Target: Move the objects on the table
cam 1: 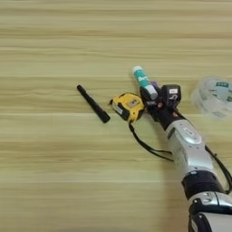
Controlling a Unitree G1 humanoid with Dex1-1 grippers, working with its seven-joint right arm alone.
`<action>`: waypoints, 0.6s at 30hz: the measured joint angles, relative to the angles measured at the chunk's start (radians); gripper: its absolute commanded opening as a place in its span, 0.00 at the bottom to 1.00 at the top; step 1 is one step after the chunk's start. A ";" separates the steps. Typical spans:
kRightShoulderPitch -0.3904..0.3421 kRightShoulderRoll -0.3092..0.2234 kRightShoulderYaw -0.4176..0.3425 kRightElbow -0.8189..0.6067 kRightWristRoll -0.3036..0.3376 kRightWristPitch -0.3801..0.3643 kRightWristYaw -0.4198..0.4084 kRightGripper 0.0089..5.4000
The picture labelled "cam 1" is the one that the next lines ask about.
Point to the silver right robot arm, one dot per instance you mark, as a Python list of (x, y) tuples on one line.
[(187, 148)]

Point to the black marker pen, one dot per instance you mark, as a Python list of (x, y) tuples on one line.
[(92, 103)]

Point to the clear adhesive tape roll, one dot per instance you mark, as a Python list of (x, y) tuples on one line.
[(201, 96)]

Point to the green white glue stick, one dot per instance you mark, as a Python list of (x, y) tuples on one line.
[(142, 79)]

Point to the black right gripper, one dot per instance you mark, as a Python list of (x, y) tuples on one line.
[(164, 116)]

